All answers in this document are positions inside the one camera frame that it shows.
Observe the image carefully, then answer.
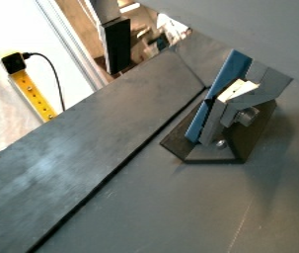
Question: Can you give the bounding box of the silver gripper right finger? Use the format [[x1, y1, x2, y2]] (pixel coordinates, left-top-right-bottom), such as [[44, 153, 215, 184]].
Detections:
[[219, 59, 294, 128]]

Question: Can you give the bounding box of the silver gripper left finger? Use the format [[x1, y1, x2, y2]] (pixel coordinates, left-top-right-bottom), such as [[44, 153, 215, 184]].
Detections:
[[199, 79, 259, 146]]

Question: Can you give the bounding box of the light blue square-circle object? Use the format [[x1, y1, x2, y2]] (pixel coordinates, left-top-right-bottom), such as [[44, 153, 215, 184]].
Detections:
[[183, 48, 253, 144]]

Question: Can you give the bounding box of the yellow power strip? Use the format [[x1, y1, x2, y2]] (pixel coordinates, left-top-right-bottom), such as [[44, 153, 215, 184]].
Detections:
[[8, 70, 56, 123]]

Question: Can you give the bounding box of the black power plug cable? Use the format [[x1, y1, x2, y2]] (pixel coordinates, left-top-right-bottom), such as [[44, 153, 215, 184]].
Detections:
[[0, 50, 66, 113]]

